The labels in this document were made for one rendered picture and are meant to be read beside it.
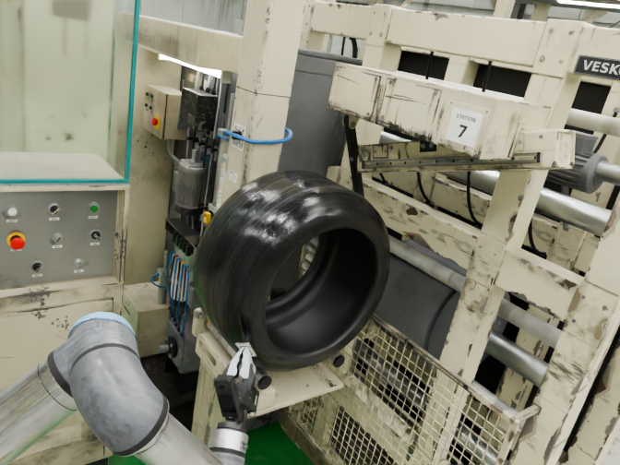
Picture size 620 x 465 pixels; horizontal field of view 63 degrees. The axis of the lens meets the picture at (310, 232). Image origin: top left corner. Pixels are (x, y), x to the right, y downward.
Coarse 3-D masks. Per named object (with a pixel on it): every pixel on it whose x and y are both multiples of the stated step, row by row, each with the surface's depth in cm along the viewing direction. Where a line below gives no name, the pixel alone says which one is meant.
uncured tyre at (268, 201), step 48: (240, 192) 140; (288, 192) 134; (336, 192) 136; (240, 240) 129; (288, 240) 127; (336, 240) 176; (384, 240) 149; (240, 288) 127; (336, 288) 176; (384, 288) 158; (240, 336) 133; (288, 336) 168; (336, 336) 156
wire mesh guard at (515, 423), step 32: (384, 320) 172; (352, 352) 185; (416, 352) 160; (288, 416) 221; (352, 416) 188; (384, 416) 174; (416, 416) 162; (512, 416) 135; (320, 448) 205; (352, 448) 189; (480, 448) 144
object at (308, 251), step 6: (312, 240) 199; (306, 246) 201; (312, 246) 200; (306, 252) 203; (312, 252) 198; (306, 258) 203; (312, 258) 200; (300, 264) 204; (306, 264) 202; (300, 270) 205; (300, 276) 206
